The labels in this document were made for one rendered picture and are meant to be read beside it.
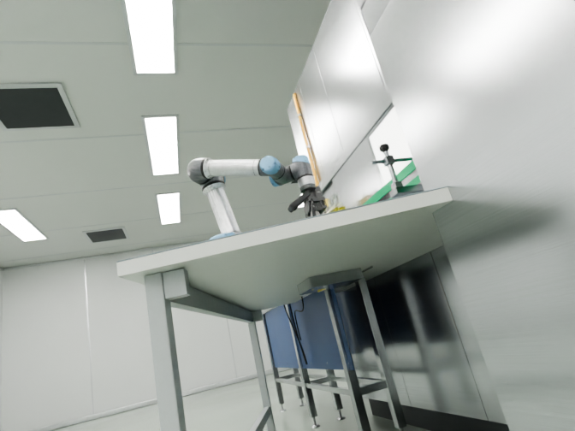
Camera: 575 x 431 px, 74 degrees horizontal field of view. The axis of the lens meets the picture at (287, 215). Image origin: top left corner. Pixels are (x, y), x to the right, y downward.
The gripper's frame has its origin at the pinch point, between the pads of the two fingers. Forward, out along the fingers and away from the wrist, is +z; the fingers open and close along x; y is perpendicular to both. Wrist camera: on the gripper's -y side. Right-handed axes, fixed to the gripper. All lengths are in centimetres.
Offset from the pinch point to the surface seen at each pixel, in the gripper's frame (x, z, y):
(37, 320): 602, -88, -293
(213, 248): -67, 19, -50
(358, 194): 16.3, -20.0, 34.3
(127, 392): 604, 60, -164
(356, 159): 8, -36, 34
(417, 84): -85, -7, 1
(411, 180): -48, 1, 19
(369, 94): -15, -57, 38
